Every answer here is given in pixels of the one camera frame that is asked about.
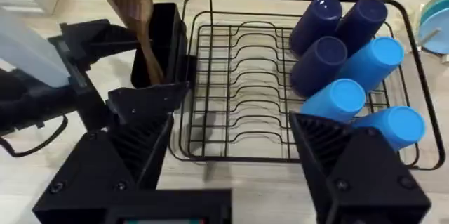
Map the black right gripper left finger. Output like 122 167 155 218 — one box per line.
32 112 175 224

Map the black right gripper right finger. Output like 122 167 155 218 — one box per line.
288 110 433 224

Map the light blue plate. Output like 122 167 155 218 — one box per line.
417 6 449 55

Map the black cable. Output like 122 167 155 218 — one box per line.
0 114 69 159

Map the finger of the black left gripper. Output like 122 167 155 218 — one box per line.
106 81 191 119
82 23 142 62

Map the black wire dish rack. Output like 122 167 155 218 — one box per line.
168 0 447 171

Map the light blue cup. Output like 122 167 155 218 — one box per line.
300 78 367 124
335 36 406 93
350 105 427 152

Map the dark blue cup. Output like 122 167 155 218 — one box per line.
335 0 389 58
288 0 344 57
290 35 349 98

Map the teal plate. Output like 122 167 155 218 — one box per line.
419 0 449 25

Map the black cutlery holder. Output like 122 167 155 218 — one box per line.
130 2 189 90

